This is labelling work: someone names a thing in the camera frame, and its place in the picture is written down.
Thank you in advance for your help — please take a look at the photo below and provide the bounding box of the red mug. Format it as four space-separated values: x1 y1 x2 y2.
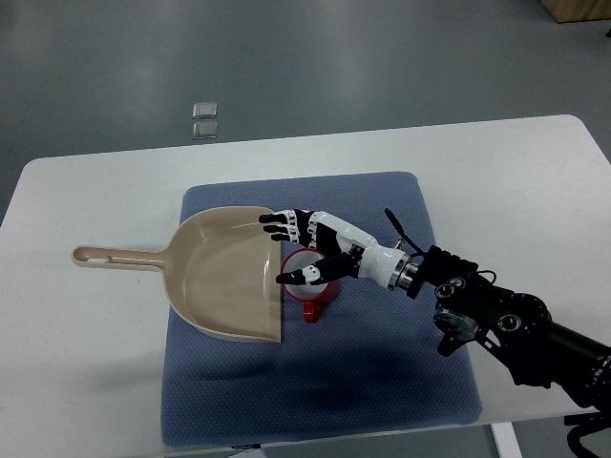
281 248 341 323

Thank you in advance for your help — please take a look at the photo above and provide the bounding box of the metal floor plate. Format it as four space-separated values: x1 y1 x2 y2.
192 120 218 139
192 101 218 119

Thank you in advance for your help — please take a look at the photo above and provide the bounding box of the wooden box corner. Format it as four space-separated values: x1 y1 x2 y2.
540 0 610 24

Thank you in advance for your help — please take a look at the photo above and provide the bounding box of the black table control panel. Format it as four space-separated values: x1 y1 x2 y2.
563 412 599 427

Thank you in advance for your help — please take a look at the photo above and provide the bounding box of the upper metal floor plate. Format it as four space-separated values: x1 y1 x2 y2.
192 101 218 119

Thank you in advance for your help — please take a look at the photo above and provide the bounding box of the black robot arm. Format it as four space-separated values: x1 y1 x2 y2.
390 246 610 457

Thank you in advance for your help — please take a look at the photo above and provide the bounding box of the white table leg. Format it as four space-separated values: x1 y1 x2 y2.
490 422 522 458

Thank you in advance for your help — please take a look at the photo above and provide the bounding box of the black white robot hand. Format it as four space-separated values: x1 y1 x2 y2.
259 209 408 289

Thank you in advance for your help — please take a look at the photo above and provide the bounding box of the beige plastic dustpan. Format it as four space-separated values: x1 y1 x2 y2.
72 206 283 344

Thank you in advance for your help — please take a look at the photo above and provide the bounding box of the lower metal floor plate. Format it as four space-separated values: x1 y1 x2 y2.
192 120 218 139

